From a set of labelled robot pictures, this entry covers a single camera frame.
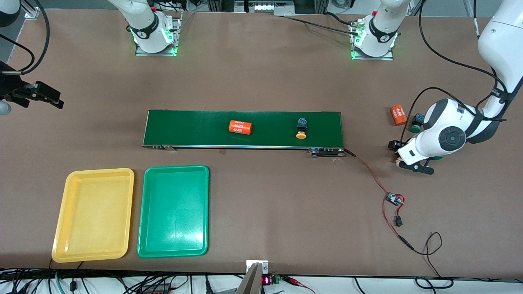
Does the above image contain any orange cylinder printed 4680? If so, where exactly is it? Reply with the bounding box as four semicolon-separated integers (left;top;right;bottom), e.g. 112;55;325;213
390;105;408;126
228;120;253;136

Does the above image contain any yellow plastic tray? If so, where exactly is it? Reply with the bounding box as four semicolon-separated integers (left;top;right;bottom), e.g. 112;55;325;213
51;168;135;263

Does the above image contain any green belt conveyor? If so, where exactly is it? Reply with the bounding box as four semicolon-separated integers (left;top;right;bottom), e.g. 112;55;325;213
142;109;346;158

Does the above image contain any green plastic tray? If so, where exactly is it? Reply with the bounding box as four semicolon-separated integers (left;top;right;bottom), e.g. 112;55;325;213
137;165;210;258

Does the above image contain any silver equipment box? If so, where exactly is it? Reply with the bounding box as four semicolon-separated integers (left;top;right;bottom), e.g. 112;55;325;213
234;0;295;16

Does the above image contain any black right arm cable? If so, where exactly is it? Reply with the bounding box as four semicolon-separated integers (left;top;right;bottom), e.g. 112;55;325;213
0;34;35;73
20;0;51;75

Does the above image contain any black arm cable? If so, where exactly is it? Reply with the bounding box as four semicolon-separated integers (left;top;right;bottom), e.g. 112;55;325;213
402;0;509;143
0;34;35;73
20;0;51;75

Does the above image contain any red and black wire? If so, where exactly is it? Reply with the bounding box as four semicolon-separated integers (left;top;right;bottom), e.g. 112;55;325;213
344;149;416;252

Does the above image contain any thin black looped cable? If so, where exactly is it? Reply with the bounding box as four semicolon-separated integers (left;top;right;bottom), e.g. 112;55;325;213
411;232;454;289

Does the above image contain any aluminium frame profile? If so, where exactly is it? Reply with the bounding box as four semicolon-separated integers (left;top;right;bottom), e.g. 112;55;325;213
24;0;41;20

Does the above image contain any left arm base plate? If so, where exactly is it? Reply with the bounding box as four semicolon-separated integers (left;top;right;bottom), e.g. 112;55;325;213
351;22;395;61

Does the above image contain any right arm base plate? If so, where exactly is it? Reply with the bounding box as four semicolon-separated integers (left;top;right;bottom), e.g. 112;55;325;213
135;12;182;57

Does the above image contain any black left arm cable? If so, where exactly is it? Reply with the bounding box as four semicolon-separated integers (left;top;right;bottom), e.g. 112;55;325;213
402;0;509;143

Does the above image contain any red clip lead wire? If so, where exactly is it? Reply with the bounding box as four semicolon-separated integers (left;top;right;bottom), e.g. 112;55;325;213
284;276;316;294

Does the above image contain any black cable across table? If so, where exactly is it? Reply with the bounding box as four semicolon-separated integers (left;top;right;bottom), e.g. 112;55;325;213
282;12;360;35

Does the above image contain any silver camera mount bracket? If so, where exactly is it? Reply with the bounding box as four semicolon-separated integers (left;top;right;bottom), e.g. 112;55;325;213
235;260;269;294

